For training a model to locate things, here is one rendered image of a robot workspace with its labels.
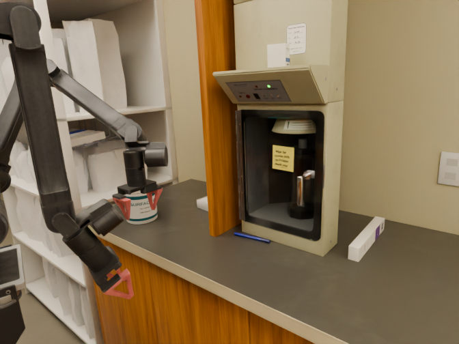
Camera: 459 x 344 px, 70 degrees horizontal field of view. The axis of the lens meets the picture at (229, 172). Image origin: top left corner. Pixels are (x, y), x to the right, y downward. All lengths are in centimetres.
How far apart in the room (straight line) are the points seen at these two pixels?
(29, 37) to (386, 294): 96
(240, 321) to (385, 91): 93
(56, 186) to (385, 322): 77
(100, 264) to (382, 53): 114
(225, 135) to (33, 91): 64
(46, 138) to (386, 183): 116
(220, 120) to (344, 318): 70
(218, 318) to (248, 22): 90
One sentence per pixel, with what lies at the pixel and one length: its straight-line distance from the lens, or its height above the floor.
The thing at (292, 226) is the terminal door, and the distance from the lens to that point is 109.
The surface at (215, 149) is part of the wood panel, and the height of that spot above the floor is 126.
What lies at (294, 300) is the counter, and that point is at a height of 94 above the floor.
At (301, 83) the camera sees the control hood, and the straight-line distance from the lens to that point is 90.
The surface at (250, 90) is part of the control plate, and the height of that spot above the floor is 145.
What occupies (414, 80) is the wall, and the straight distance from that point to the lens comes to 133.
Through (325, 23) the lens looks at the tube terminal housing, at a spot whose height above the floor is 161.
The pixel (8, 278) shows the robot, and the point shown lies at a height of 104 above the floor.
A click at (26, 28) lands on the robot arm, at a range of 71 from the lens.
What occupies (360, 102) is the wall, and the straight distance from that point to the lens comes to 138.
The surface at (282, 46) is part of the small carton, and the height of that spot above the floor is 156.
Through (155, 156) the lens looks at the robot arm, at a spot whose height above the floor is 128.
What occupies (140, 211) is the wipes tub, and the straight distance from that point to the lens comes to 137.
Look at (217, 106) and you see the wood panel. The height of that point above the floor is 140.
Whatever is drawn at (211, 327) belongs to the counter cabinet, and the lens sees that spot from 114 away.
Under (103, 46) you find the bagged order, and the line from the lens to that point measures 206.
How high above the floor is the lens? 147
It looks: 15 degrees down
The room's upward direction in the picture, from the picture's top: 3 degrees counter-clockwise
